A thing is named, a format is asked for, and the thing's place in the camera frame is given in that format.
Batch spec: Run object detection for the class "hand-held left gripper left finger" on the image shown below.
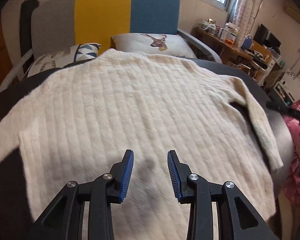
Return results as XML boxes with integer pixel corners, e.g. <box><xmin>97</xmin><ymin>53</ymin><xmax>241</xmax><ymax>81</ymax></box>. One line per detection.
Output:
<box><xmin>31</xmin><ymin>149</ymin><xmax>135</xmax><ymax>240</ymax></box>

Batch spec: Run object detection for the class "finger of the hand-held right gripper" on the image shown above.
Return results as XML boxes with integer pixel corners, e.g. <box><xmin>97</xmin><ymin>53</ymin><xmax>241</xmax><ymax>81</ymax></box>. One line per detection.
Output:
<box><xmin>266</xmin><ymin>101</ymin><xmax>300</xmax><ymax>125</ymax></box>

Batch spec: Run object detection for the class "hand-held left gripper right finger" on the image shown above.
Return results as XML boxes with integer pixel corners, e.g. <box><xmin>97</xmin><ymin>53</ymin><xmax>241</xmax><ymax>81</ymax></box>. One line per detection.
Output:
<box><xmin>167</xmin><ymin>150</ymin><xmax>278</xmax><ymax>240</ymax></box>

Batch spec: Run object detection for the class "cream knitted sweater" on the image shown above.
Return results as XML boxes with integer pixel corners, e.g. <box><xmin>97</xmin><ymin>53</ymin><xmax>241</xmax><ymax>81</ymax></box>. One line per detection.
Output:
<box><xmin>0</xmin><ymin>49</ymin><xmax>284</xmax><ymax>240</ymax></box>

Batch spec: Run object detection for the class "white shelf unit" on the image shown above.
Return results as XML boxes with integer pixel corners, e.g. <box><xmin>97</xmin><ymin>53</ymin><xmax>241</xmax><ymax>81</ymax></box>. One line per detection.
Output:
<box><xmin>274</xmin><ymin>71</ymin><xmax>300</xmax><ymax>103</ymax></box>

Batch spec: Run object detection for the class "pink ruffled quilt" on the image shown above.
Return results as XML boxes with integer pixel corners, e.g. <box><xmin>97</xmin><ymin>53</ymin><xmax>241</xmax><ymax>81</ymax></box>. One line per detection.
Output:
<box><xmin>282</xmin><ymin>100</ymin><xmax>300</xmax><ymax>230</ymax></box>

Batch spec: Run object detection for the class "light wooden desk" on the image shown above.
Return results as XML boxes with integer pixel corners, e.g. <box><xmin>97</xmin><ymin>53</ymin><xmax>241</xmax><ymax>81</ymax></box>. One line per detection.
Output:
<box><xmin>250</xmin><ymin>41</ymin><xmax>283</xmax><ymax>80</ymax></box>

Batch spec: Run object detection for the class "black flat television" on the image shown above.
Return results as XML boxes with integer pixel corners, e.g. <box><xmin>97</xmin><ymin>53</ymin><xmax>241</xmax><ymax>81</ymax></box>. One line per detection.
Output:
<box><xmin>254</xmin><ymin>24</ymin><xmax>282</xmax><ymax>49</ymax></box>

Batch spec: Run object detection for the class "blue folding chair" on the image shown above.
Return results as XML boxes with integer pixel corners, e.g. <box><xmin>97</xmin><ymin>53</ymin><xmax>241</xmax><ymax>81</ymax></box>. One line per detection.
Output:
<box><xmin>241</xmin><ymin>35</ymin><xmax>253</xmax><ymax>50</ymax></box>

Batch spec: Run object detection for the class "brown wooden table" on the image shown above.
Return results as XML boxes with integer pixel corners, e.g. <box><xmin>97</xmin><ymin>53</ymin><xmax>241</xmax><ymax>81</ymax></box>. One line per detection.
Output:
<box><xmin>196</xmin><ymin>26</ymin><xmax>248</xmax><ymax>63</ymax></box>

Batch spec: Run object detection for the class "stack of white boxes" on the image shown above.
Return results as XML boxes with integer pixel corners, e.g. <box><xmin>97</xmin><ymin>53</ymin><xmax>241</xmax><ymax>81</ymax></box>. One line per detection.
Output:
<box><xmin>225</xmin><ymin>22</ymin><xmax>240</xmax><ymax>39</ymax></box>

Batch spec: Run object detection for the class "patterned beige curtain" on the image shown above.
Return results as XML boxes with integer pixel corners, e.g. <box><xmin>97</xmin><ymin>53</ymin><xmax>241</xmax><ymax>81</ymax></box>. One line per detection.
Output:
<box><xmin>226</xmin><ymin>0</ymin><xmax>262</xmax><ymax>48</ymax></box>

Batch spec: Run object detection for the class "group of jars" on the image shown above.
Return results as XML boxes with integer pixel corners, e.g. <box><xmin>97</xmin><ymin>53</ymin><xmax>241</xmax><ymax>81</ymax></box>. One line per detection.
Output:
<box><xmin>200</xmin><ymin>19</ymin><xmax>224</xmax><ymax>37</ymax></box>

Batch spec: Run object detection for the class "metal hanging pole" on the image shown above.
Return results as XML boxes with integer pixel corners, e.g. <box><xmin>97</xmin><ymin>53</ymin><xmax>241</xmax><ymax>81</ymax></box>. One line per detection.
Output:
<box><xmin>252</xmin><ymin>0</ymin><xmax>283</xmax><ymax>22</ymax></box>

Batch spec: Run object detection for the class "white deer print cushion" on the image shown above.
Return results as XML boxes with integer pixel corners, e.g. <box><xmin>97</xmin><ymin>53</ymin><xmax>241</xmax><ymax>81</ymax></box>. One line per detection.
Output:
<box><xmin>111</xmin><ymin>33</ymin><xmax>198</xmax><ymax>59</ymax></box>

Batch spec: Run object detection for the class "geometric print cushion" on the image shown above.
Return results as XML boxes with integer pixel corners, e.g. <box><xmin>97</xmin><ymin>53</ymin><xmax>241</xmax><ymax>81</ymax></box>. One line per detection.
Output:
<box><xmin>25</xmin><ymin>43</ymin><xmax>102</xmax><ymax>78</ymax></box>

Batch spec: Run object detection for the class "grey yellow blue sofa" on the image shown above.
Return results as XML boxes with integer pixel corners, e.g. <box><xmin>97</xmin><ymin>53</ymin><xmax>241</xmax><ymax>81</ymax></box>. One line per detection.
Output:
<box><xmin>0</xmin><ymin>0</ymin><xmax>223</xmax><ymax>94</ymax></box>

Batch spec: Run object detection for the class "wooden door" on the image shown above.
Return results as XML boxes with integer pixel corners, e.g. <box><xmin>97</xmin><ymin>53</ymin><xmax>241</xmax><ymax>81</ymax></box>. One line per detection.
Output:
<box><xmin>0</xmin><ymin>12</ymin><xmax>18</xmax><ymax>98</ymax></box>

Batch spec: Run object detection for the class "black upright board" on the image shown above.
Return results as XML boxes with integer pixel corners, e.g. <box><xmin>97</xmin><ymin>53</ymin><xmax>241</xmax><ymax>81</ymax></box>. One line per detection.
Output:
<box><xmin>19</xmin><ymin>0</ymin><xmax>40</xmax><ymax>58</ymax></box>

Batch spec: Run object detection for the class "wall air conditioner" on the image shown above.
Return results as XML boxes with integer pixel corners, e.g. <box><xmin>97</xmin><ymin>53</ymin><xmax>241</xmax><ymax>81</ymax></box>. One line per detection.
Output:
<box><xmin>284</xmin><ymin>6</ymin><xmax>300</xmax><ymax>18</ymax></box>

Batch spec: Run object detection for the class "white metal rail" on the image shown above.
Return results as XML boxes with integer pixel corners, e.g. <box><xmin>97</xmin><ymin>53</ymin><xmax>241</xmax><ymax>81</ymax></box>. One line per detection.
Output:
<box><xmin>0</xmin><ymin>49</ymin><xmax>34</xmax><ymax>93</ymax></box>

